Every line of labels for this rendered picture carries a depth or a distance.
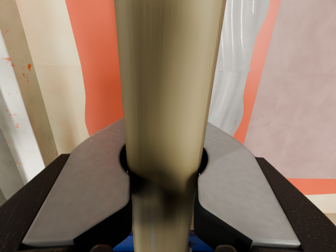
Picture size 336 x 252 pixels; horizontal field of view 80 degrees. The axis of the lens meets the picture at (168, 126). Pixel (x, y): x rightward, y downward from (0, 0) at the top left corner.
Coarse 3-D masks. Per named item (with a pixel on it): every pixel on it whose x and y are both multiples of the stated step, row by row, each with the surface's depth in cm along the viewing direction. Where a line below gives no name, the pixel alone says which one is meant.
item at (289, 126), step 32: (96, 96) 26; (256, 96) 26; (288, 96) 26; (320, 96) 26; (96, 128) 28; (256, 128) 28; (288, 128) 28; (320, 128) 28; (288, 160) 31; (320, 160) 31; (320, 192) 35
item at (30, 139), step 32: (0, 0) 19; (0, 32) 19; (0, 64) 20; (32, 64) 23; (0, 96) 22; (32, 96) 24; (0, 128) 24; (32, 128) 24; (32, 160) 26; (192, 224) 34
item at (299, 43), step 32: (96, 0) 21; (288, 0) 21; (320, 0) 21; (96, 32) 22; (288, 32) 22; (320, 32) 22; (96, 64) 24; (256, 64) 24; (288, 64) 24; (320, 64) 24
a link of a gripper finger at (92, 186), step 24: (120, 120) 11; (96, 144) 9; (120, 144) 9; (72, 168) 8; (96, 168) 8; (120, 168) 8; (72, 192) 7; (96, 192) 7; (120, 192) 7; (48, 216) 6; (72, 216) 6; (96, 216) 6; (120, 216) 6; (24, 240) 5; (48, 240) 5; (72, 240) 5; (96, 240) 6; (120, 240) 7
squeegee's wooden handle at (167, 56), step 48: (144, 0) 5; (192, 0) 5; (144, 48) 5; (192, 48) 5; (144, 96) 6; (192, 96) 6; (144, 144) 7; (192, 144) 7; (144, 192) 8; (192, 192) 8; (144, 240) 10
